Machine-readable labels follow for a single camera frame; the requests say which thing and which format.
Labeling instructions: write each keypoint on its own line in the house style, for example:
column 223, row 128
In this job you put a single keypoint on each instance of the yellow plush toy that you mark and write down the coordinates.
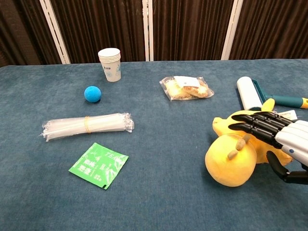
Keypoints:
column 231, row 163

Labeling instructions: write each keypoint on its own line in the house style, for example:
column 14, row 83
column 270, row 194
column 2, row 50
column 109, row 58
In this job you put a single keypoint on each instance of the white screen frame post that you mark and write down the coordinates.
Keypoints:
column 147, row 30
column 55, row 31
column 231, row 30

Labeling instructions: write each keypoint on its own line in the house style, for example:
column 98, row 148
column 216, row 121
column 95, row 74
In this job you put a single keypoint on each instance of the blue foam ball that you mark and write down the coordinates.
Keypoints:
column 92, row 94

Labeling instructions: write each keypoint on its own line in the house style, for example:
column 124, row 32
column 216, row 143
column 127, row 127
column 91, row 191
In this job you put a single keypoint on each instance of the blue velvet tablecloth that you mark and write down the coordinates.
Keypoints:
column 154, row 204

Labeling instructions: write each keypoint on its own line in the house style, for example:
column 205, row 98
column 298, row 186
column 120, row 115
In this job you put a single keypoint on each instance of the bagged bread pastry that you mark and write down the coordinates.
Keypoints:
column 185, row 89

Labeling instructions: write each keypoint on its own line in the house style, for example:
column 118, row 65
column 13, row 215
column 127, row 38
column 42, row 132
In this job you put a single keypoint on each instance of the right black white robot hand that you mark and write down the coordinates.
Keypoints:
column 292, row 137

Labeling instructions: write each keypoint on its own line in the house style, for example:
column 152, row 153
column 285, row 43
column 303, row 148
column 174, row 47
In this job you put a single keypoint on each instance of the green tea sachet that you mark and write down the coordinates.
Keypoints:
column 98, row 164

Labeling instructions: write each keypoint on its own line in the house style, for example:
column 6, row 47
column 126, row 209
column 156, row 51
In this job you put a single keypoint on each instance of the stack of white paper cups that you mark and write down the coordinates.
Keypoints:
column 110, row 66

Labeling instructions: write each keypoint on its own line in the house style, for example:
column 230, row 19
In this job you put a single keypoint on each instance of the bundle of wrapped plastic straws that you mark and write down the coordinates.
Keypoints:
column 79, row 126

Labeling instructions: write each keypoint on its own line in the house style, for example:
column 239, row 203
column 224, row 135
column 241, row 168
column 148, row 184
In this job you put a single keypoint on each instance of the dark brown pleated curtain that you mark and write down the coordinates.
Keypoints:
column 103, row 24

